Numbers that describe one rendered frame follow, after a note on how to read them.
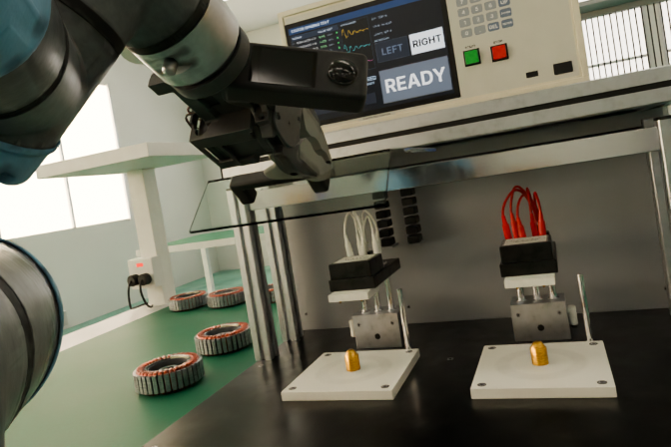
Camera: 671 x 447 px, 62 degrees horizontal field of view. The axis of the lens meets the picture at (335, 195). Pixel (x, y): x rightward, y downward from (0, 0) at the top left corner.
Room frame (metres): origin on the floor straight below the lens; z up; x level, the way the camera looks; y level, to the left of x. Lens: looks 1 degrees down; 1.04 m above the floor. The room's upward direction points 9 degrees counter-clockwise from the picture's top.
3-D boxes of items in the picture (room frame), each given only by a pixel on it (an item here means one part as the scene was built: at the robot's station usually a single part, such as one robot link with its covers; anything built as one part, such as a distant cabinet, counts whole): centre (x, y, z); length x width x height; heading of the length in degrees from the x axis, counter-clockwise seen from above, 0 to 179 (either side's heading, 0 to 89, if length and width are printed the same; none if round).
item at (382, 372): (0.76, 0.01, 0.78); 0.15 x 0.15 x 0.01; 69
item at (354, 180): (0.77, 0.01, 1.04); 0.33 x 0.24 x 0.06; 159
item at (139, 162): (1.59, 0.54, 0.98); 0.37 x 0.35 x 0.46; 69
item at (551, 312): (0.81, -0.26, 0.80); 0.08 x 0.05 x 0.06; 69
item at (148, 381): (0.93, 0.32, 0.77); 0.11 x 0.11 x 0.04
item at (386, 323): (0.90, -0.04, 0.80); 0.08 x 0.05 x 0.06; 69
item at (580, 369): (0.68, -0.21, 0.78); 0.15 x 0.15 x 0.01; 69
